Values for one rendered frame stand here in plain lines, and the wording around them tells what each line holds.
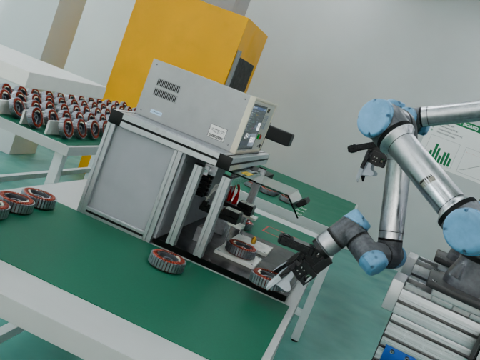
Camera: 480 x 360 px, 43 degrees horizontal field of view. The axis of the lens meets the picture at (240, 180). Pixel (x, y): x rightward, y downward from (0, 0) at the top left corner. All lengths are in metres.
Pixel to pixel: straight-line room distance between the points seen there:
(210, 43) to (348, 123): 2.30
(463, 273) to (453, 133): 5.75
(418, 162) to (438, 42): 5.84
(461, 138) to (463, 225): 5.87
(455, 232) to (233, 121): 0.84
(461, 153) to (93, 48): 4.72
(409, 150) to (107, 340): 0.95
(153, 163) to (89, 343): 0.86
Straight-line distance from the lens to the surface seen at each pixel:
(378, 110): 1.81
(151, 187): 2.05
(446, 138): 7.48
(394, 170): 1.93
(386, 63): 7.50
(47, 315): 1.37
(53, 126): 3.38
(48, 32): 5.94
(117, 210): 2.11
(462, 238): 1.65
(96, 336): 1.35
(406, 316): 1.81
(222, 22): 5.87
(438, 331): 1.81
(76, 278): 1.59
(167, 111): 2.16
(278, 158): 7.54
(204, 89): 2.13
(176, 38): 5.97
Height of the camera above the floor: 1.33
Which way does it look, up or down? 8 degrees down
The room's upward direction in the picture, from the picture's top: 21 degrees clockwise
